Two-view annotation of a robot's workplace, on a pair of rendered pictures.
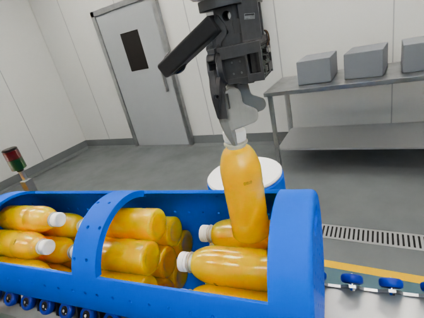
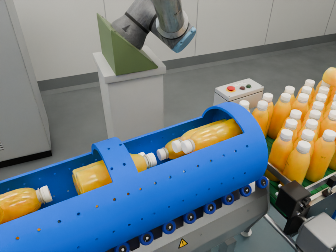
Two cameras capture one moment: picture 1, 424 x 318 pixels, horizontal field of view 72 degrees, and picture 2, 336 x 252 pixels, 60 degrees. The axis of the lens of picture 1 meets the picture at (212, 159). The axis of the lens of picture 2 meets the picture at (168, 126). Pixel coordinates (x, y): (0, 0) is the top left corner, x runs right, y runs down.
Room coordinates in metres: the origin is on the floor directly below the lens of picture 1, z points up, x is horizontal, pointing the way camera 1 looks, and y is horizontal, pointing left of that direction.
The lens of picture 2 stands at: (1.04, -0.13, 1.73)
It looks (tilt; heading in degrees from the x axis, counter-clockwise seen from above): 36 degrees down; 126
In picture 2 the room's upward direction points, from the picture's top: straight up
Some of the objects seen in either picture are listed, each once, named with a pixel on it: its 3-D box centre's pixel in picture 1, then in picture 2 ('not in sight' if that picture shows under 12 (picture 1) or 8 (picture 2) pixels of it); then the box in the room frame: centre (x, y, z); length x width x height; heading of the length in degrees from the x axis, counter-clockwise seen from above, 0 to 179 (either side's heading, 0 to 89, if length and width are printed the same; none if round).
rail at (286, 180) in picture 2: not in sight; (258, 157); (0.84, 0.75, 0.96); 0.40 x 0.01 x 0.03; 154
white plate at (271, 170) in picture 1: (243, 173); not in sight; (0.96, -0.10, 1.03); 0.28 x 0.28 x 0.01
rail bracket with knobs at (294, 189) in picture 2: not in sight; (291, 199); (1.00, 0.63, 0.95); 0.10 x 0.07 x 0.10; 154
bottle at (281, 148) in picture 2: not in sight; (280, 156); (0.91, 0.76, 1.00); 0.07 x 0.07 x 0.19
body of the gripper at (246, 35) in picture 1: (235, 42); not in sight; (0.45, -0.07, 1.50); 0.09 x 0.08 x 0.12; 64
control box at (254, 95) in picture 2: not in sight; (238, 96); (0.63, 0.99, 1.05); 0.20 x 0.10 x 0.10; 64
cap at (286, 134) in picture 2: not in sight; (286, 135); (0.91, 0.76, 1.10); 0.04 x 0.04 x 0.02
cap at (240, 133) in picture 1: (235, 137); not in sight; (0.46, -0.05, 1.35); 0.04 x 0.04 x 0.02
